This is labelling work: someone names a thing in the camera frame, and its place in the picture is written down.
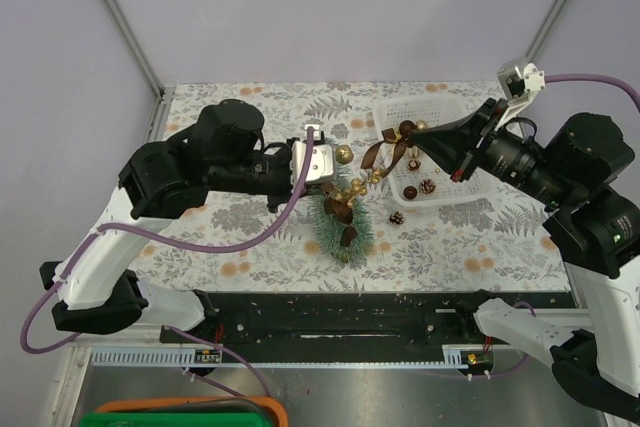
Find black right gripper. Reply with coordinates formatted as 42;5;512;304
408;95;575;207

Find brown ribbon ornaments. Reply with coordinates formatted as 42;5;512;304
321;126;414;248

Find gold glitter bauble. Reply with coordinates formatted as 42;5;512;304
335;145;354;165

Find frosted pine cone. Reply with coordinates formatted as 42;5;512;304
408;159;421;172
419;178;437;195
389;211;405;225

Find small green christmas tree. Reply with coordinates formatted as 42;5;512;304
310;166;374;267

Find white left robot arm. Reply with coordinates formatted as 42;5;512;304
40;99;335;342

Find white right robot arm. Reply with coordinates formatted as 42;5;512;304
408;99;639;422

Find small gold bauble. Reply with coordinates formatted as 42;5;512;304
416;120;429;131

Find dark brown bauble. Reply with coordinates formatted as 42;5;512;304
399;120;417;135

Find white plastic basket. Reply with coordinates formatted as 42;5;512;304
373;94;494;211

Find floral patterned table mat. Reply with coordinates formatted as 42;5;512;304
137;79;574;294

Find orange plastic bin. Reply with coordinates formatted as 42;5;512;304
94;396;290;427

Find green plastic bin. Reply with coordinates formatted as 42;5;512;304
79;413;272;427

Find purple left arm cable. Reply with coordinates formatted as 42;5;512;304
19;127;316;354

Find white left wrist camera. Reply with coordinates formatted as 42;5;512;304
291;123;337;185

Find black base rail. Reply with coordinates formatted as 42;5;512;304
159;289;516;363

